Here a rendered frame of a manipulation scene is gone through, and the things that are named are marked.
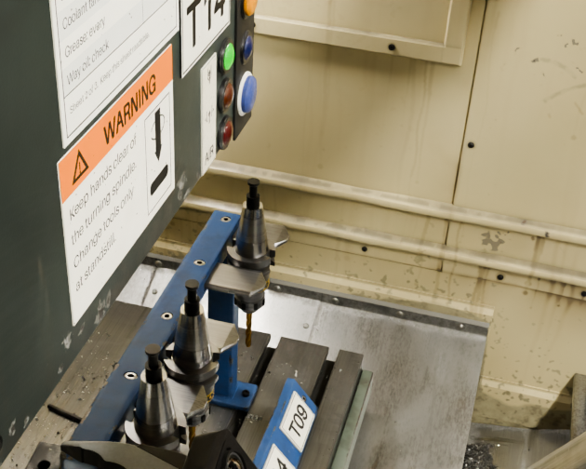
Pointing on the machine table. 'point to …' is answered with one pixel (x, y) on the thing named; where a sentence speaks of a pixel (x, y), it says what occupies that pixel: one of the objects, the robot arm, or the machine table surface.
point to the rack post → (234, 391)
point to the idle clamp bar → (44, 459)
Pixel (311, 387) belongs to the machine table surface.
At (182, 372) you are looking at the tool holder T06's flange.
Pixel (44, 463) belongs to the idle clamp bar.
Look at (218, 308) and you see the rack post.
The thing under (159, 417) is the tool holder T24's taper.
